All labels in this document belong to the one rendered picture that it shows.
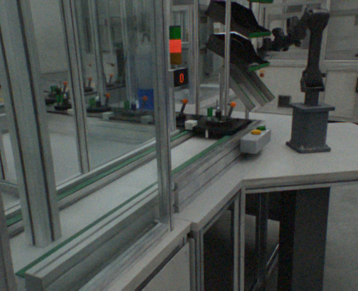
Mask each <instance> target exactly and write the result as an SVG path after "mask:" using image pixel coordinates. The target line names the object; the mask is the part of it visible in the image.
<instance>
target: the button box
mask: <svg viewBox="0 0 358 291"><path fill-rule="evenodd" d="M270 141H271V129H266V130H261V133H260V134H253V133H252V131H251V132H249V133H247V134H246V135H245V136H243V137H242V139H240V152H243V153H253V154H256V153H257V152H258V151H260V150H261V149H262V148H263V147H264V146H266V145H267V144H268V143H269V142H270Z"/></svg>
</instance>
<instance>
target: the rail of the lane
mask: <svg viewBox="0 0 358 291"><path fill-rule="evenodd" d="M258 126H264V127H266V121H264V120H256V121H254V122H253V123H251V124H249V125H247V124H245V125H243V126H241V130H240V131H239V132H237V133H236V134H234V135H232V136H231V137H230V138H229V139H227V140H226V141H224V142H223V143H221V144H220V145H218V146H216V147H215V148H214V149H212V150H210V151H208V152H207V153H205V154H204V155H203V156H201V157H199V158H198V159H197V160H195V161H194V162H193V163H192V164H190V165H189V166H187V167H185V168H184V169H182V170H180V171H179V172H178V173H176V174H175V175H173V176H172V182H174V189H173V191H174V193H175V204H173V206H175V212H177V213H180V212H181V211H182V210H183V209H184V208H186V207H187V206H188V205H189V204H190V203H191V202H192V201H193V200H194V199H196V198H197V197H198V196H199V195H201V194H202V193H203V192H204V191H205V190H206V189H207V188H209V187H210V186H211V185H212V184H213V183H214V182H216V180H218V179H219V178H220V177H222V176H223V175H224V174H225V173H226V172H227V171H228V170H230V169H231V168H232V167H233V166H235V165H236V164H237V163H238V162H240V161H241V159H242V158H244V157H245V156H246V155H247V154H248V153H243V152H240V139H242V137H243V136H245V135H246V134H247V133H249V132H251V131H252V130H254V129H255V128H256V127H258Z"/></svg>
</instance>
